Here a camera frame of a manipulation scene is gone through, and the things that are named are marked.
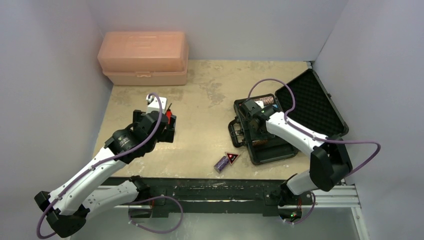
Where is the brown chip row in case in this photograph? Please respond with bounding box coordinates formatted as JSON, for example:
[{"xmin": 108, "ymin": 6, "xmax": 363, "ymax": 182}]
[{"xmin": 259, "ymin": 96, "xmax": 275, "ymax": 106}]

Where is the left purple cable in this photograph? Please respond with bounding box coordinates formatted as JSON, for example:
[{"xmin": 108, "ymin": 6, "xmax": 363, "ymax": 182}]
[{"xmin": 35, "ymin": 92, "xmax": 185, "ymax": 240}]

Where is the purple cable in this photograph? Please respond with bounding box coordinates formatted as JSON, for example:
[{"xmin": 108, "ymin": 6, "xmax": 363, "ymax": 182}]
[
  {"xmin": 35, "ymin": 92, "xmax": 185, "ymax": 240},
  {"xmin": 247, "ymin": 78, "xmax": 382, "ymax": 226}
]

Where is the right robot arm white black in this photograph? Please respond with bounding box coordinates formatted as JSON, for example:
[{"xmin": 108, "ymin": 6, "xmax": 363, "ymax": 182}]
[{"xmin": 239, "ymin": 99, "xmax": 353, "ymax": 204}]

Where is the all-in triangle button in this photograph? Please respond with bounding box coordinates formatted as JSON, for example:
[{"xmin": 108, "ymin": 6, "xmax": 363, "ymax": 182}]
[{"xmin": 225, "ymin": 152, "xmax": 240, "ymax": 166}]

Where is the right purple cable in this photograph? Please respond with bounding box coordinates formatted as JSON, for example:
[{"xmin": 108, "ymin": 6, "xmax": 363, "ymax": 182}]
[{"xmin": 247, "ymin": 78, "xmax": 382, "ymax": 226}]

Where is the red black utility knife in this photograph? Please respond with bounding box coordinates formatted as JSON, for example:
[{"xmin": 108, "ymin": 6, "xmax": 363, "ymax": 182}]
[{"xmin": 165, "ymin": 103, "xmax": 176, "ymax": 125}]

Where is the pink plastic storage box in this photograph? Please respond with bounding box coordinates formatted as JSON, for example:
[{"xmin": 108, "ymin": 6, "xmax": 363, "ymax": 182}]
[{"xmin": 97, "ymin": 31, "xmax": 189, "ymax": 86}]

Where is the purple poker chip stack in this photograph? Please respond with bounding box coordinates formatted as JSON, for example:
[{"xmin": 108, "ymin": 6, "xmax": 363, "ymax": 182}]
[{"xmin": 213, "ymin": 156, "xmax": 230, "ymax": 173}]

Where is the aluminium frame rail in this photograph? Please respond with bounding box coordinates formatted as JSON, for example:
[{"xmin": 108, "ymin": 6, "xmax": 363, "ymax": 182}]
[{"xmin": 67, "ymin": 184, "xmax": 370, "ymax": 240}]

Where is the black poker set case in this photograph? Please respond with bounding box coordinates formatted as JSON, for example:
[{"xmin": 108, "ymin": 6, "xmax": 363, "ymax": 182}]
[{"xmin": 228, "ymin": 69, "xmax": 349, "ymax": 165}]

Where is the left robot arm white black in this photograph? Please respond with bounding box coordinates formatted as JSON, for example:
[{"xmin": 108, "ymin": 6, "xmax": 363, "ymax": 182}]
[{"xmin": 34, "ymin": 110, "xmax": 177, "ymax": 239}]

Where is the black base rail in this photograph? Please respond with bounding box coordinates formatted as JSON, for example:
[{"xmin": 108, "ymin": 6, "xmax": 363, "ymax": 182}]
[{"xmin": 99, "ymin": 176, "xmax": 314, "ymax": 220}]

